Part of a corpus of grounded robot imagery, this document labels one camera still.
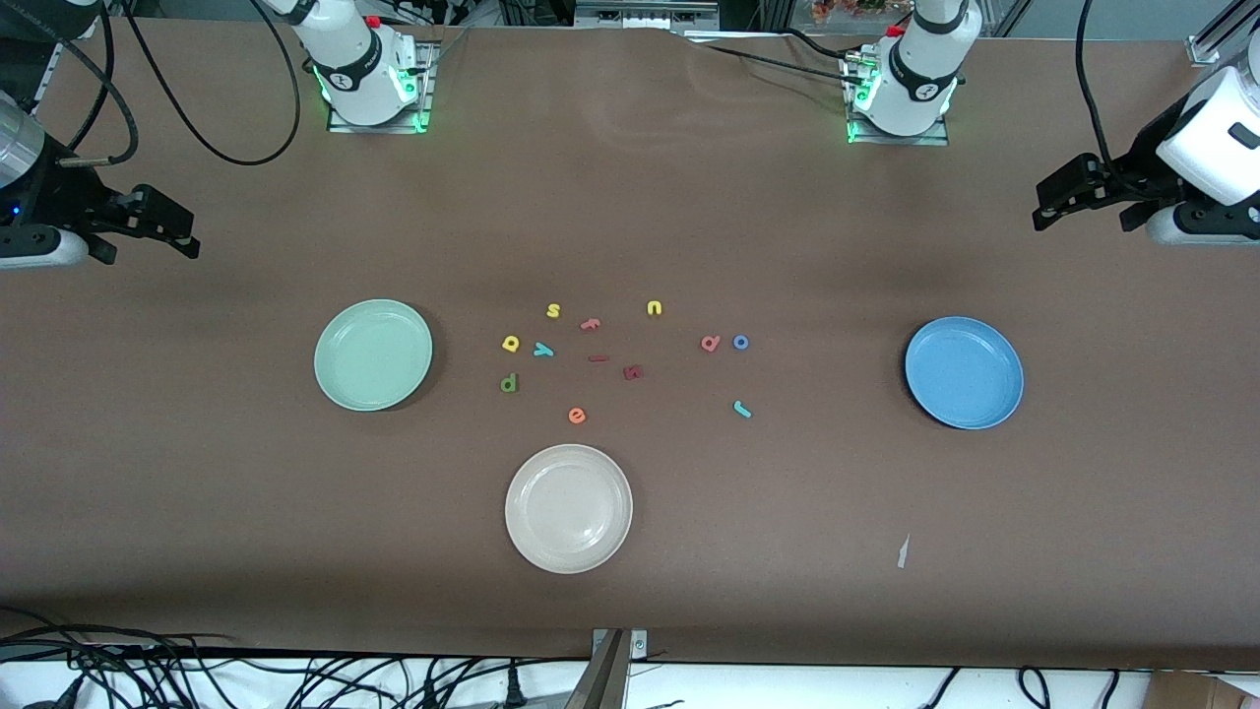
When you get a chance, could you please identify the blue plate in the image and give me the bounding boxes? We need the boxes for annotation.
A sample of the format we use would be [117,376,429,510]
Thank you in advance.
[905,316,1026,431]

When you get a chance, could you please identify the light green plate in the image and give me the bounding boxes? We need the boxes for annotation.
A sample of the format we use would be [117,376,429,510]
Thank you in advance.
[314,299,434,413]

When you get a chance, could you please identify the orange flowers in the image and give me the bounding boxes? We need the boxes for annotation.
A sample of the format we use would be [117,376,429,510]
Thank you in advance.
[809,0,892,23]

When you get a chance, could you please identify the grey metal device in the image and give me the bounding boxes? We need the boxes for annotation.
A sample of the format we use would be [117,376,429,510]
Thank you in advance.
[574,0,722,32]

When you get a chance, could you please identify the brown cardboard box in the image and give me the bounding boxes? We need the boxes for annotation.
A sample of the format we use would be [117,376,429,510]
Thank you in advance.
[1147,670,1260,709]

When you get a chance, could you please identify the beige plate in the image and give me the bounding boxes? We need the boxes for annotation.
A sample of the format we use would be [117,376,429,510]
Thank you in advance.
[504,444,634,575]

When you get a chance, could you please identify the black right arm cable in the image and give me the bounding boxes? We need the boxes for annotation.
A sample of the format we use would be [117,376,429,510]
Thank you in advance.
[39,0,139,166]
[126,0,303,167]

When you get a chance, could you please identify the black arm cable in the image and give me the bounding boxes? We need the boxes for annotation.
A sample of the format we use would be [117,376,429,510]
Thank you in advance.
[126,0,303,167]
[39,0,139,166]
[1074,0,1123,173]

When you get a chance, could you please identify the silver aluminium frame rail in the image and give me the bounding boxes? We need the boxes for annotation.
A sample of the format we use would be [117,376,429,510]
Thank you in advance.
[1186,0,1260,68]

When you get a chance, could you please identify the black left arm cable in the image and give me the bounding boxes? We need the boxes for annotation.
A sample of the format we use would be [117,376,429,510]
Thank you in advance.
[1074,0,1123,173]

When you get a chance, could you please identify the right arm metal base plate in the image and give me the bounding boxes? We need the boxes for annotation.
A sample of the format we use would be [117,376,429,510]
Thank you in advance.
[327,41,435,135]

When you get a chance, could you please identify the black cable behind table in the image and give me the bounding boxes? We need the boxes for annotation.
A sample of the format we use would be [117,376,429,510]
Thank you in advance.
[679,28,867,85]

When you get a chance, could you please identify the tangled black floor cables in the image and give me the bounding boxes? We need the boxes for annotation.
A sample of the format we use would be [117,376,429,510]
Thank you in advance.
[0,606,592,709]

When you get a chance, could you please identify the grey metal post bracket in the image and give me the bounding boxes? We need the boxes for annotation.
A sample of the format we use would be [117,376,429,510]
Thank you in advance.
[563,628,649,709]

